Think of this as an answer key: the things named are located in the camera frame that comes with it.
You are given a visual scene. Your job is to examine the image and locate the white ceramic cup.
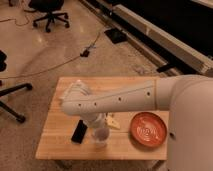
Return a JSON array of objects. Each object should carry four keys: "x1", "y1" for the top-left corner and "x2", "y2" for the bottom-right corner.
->
[{"x1": 92, "y1": 127, "x2": 110, "y2": 147}]

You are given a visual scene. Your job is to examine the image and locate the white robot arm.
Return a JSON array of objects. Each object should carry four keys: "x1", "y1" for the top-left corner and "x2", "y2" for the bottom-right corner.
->
[{"x1": 61, "y1": 75, "x2": 213, "y2": 171}]

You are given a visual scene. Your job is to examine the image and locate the orange ceramic bowl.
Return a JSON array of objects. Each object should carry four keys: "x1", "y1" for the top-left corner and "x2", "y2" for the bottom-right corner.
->
[{"x1": 130, "y1": 112, "x2": 167, "y2": 148}]

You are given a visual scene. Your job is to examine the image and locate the red item on white holder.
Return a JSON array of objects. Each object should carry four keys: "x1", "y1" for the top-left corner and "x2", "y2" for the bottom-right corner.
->
[{"x1": 106, "y1": 115, "x2": 120, "y2": 130}]

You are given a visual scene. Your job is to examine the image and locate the black smartphone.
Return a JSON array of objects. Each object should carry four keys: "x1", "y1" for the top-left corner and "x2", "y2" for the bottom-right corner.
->
[{"x1": 71, "y1": 120, "x2": 87, "y2": 144}]

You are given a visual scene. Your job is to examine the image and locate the wooden table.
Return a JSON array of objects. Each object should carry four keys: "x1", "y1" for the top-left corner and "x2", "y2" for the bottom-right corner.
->
[{"x1": 35, "y1": 77, "x2": 167, "y2": 160}]

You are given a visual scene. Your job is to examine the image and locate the black chair base left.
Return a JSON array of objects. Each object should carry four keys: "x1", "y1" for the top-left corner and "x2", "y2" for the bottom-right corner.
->
[{"x1": 0, "y1": 49, "x2": 34, "y2": 124}]

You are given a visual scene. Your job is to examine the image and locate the black office chair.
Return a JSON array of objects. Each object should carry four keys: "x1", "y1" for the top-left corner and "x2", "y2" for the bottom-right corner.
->
[{"x1": 29, "y1": 0, "x2": 70, "y2": 33}]

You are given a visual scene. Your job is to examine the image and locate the floor cable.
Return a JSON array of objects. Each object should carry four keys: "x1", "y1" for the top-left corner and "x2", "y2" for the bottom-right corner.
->
[{"x1": 0, "y1": 24, "x2": 111, "y2": 80}]

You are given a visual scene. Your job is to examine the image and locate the white long bench rail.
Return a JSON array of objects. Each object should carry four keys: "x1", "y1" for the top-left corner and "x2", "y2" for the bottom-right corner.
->
[{"x1": 113, "y1": 5, "x2": 213, "y2": 77}]

